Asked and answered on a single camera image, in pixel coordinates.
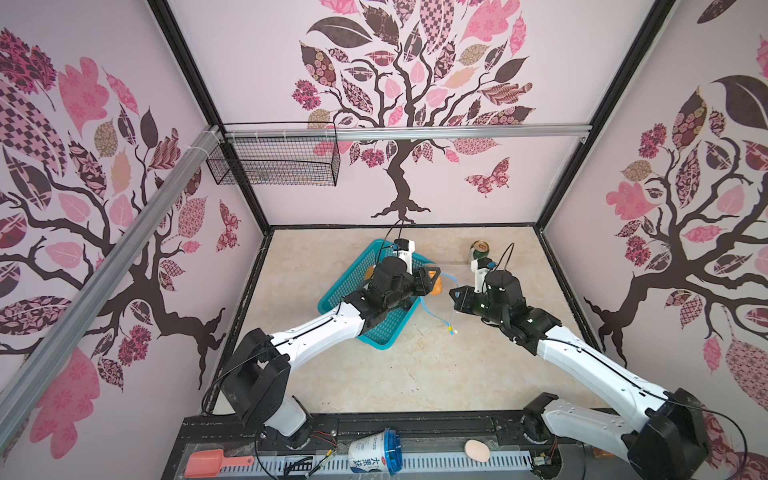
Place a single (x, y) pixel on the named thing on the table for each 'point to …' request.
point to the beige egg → (476, 450)
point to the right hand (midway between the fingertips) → (450, 288)
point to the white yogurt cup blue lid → (377, 453)
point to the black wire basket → (277, 153)
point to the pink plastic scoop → (208, 464)
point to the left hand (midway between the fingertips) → (435, 275)
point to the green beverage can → (480, 249)
